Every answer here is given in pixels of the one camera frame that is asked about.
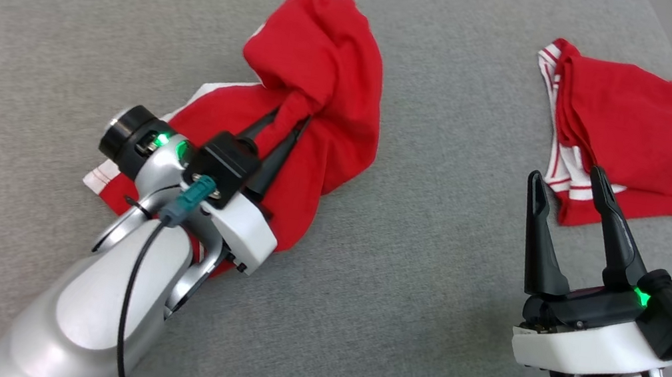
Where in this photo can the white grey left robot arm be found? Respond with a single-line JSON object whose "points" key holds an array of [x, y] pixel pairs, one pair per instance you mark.
{"points": [[87, 311]]}

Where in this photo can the red shorts with white band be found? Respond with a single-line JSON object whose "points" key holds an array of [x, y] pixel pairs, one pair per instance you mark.
{"points": [[326, 79]]}

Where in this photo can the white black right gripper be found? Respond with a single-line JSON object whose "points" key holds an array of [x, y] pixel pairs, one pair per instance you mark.
{"points": [[581, 345]]}

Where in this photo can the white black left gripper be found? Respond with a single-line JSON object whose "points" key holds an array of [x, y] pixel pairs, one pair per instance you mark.
{"points": [[247, 235]]}

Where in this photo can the red Bulls basketball jersey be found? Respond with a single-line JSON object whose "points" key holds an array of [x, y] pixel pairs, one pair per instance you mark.
{"points": [[653, 144]]}

